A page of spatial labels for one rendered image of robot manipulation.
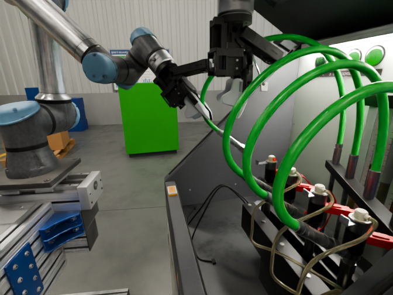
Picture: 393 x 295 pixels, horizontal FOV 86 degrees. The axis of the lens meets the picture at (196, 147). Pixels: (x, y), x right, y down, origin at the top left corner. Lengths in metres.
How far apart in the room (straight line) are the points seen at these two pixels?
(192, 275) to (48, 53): 0.81
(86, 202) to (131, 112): 3.02
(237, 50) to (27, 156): 0.71
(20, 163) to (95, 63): 0.43
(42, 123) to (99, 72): 0.34
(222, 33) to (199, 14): 6.72
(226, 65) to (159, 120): 3.36
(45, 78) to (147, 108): 2.91
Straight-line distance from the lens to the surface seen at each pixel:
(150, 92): 3.73
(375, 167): 0.52
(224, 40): 0.49
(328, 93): 0.82
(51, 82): 0.93
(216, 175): 0.88
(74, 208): 0.87
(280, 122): 0.93
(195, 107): 0.59
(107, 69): 0.61
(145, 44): 0.71
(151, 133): 3.83
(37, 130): 0.86
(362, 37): 0.73
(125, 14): 7.30
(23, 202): 0.93
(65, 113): 0.94
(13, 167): 0.88
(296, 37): 0.62
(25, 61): 8.20
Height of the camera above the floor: 1.33
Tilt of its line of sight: 18 degrees down
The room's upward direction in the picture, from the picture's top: 1 degrees counter-clockwise
